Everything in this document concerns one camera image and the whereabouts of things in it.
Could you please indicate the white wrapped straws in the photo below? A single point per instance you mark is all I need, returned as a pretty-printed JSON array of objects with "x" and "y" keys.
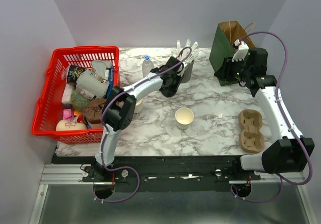
[{"x": 190, "y": 51}]

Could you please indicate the brown round lid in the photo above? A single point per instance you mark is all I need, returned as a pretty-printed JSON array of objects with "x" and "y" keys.
[{"x": 93, "y": 111}]

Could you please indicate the green paper bag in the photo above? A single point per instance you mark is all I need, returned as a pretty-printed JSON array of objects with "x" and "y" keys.
[{"x": 225, "y": 36}]

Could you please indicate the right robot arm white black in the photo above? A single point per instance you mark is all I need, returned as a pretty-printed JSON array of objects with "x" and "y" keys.
[{"x": 289, "y": 149}]

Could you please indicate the black snack can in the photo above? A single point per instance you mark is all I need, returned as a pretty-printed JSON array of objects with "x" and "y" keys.
[{"x": 73, "y": 72}]

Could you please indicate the clear water bottle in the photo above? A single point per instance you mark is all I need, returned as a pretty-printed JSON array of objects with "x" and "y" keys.
[{"x": 147, "y": 66}]

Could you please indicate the white paper cup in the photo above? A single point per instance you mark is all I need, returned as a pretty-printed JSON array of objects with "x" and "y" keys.
[{"x": 184, "y": 117}]

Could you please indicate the black plastic cup lid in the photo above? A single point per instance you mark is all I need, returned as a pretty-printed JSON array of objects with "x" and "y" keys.
[{"x": 167, "y": 91}]

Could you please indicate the green scrub sponge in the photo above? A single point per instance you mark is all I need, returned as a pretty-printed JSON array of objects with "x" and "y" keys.
[{"x": 78, "y": 101}]

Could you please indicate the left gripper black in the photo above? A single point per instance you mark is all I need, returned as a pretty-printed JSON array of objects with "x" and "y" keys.
[{"x": 178, "y": 78}]

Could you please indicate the white soap block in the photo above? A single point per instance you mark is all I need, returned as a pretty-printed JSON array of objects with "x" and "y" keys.
[{"x": 66, "y": 97}]

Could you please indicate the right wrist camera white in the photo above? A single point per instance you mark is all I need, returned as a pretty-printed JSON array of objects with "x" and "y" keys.
[{"x": 241, "y": 52}]

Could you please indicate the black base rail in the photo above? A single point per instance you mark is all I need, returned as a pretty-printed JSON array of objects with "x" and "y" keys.
[{"x": 170, "y": 174}]

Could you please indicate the red plastic basket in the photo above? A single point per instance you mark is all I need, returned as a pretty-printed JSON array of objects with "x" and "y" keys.
[{"x": 49, "y": 109}]

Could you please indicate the pink small box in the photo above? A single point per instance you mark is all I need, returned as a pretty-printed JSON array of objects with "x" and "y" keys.
[{"x": 68, "y": 114}]

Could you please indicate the grey cloth pouch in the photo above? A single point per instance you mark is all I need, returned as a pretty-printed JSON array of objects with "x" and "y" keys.
[{"x": 93, "y": 83}]

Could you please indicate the blue flat box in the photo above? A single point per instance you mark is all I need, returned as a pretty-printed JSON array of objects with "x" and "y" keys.
[{"x": 111, "y": 75}]

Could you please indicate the brown cardboard cup carrier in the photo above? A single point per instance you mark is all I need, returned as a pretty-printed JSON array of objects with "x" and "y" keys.
[{"x": 251, "y": 139}]

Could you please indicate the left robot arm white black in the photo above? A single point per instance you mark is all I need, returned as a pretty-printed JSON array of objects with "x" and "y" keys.
[{"x": 119, "y": 109}]

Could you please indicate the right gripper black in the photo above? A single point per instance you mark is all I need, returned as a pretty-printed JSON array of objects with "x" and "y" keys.
[{"x": 224, "y": 73}]

